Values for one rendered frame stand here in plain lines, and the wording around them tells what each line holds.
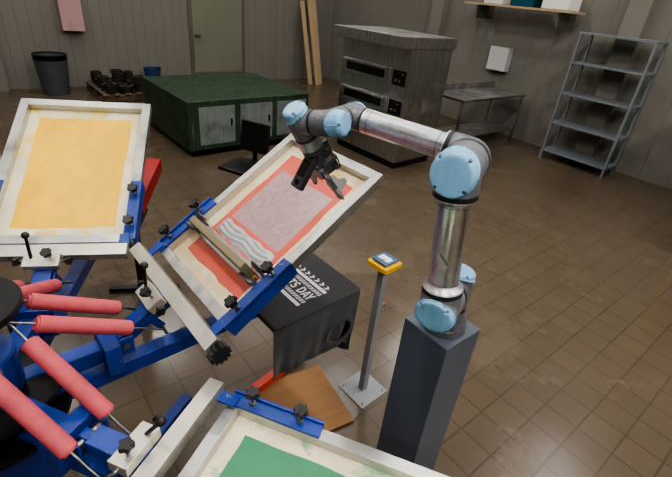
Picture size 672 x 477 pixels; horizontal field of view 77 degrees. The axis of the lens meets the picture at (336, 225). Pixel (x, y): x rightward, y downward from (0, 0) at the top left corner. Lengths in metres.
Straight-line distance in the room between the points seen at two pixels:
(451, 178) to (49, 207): 1.73
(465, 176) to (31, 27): 9.64
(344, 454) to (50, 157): 1.81
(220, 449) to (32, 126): 1.76
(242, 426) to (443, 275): 0.76
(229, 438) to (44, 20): 9.41
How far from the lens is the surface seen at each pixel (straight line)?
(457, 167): 1.05
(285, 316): 1.81
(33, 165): 2.38
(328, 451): 1.42
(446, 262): 1.18
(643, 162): 8.30
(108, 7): 10.41
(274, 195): 1.81
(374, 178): 1.62
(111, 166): 2.27
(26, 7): 10.21
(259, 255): 1.62
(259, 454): 1.41
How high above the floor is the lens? 2.14
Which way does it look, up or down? 28 degrees down
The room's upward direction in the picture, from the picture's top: 6 degrees clockwise
